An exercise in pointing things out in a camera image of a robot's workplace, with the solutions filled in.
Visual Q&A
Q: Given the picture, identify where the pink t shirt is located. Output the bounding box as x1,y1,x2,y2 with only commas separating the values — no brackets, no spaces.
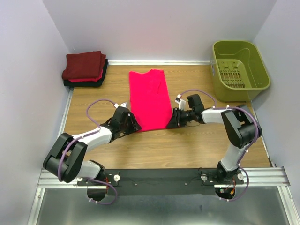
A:
129,69,173,132

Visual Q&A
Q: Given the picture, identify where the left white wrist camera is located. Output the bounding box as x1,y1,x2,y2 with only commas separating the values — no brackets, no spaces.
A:
114,102,130,109

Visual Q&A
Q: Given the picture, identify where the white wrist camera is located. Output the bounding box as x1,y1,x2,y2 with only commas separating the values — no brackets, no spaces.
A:
114,102,130,109
175,94,186,111

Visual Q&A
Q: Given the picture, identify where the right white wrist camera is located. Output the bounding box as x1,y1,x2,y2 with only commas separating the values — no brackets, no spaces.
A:
175,94,186,111

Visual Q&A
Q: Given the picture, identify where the folded bright red shirt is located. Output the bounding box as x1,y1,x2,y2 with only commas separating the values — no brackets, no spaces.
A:
68,69,103,83

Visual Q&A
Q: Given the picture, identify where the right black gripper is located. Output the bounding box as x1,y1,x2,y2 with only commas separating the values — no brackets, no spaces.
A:
165,107,195,128

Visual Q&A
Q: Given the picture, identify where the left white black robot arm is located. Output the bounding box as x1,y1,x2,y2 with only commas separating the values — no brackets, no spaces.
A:
43,106,141,185

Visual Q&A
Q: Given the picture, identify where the folded dark red shirt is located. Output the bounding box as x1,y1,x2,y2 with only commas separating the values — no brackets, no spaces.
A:
62,51,106,80

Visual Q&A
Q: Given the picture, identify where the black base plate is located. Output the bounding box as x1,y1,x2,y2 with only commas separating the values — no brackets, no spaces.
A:
77,168,244,199

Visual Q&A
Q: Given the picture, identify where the olive green plastic bin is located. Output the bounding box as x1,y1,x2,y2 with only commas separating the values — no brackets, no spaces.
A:
210,40,270,102

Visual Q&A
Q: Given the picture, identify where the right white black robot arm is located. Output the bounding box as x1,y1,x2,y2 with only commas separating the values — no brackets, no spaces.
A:
166,94,262,184

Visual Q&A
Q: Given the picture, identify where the folded black shirt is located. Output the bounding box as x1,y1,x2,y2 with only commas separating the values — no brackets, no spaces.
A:
63,59,108,88

